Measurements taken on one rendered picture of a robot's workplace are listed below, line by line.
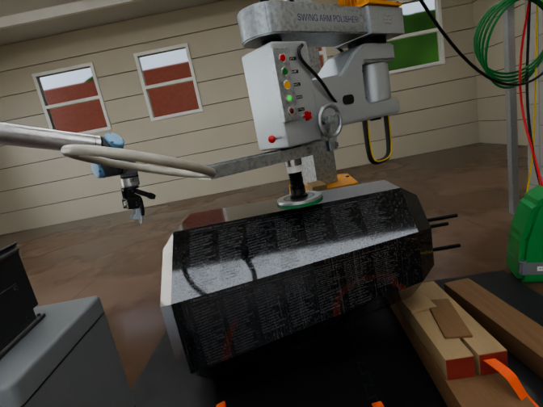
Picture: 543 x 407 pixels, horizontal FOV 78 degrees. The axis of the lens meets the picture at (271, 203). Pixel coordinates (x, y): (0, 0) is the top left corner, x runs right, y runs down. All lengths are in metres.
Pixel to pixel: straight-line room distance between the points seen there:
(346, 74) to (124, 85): 7.06
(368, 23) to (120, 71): 7.06
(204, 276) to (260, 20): 1.08
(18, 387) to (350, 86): 1.60
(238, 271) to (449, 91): 7.87
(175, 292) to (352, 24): 1.47
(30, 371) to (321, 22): 1.55
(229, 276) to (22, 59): 8.41
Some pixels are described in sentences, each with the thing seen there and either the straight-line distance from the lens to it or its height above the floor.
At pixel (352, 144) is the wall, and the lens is 8.09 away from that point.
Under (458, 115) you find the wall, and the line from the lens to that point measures 9.00.
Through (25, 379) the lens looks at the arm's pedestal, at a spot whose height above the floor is 0.83.
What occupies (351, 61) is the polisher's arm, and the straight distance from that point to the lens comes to 1.78.
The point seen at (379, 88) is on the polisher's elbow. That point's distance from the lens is 1.96.
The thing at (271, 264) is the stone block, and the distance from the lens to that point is 1.51.
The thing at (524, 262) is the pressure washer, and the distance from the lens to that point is 2.66.
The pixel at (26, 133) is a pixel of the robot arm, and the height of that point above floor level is 1.42.
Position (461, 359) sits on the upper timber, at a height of 0.24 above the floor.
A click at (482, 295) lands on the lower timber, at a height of 0.13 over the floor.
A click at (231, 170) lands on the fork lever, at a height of 1.13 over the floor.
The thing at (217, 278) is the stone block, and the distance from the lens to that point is 1.53.
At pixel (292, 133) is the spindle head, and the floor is 1.22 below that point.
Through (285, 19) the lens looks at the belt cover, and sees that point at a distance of 1.53.
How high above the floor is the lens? 1.27
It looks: 13 degrees down
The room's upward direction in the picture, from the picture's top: 11 degrees counter-clockwise
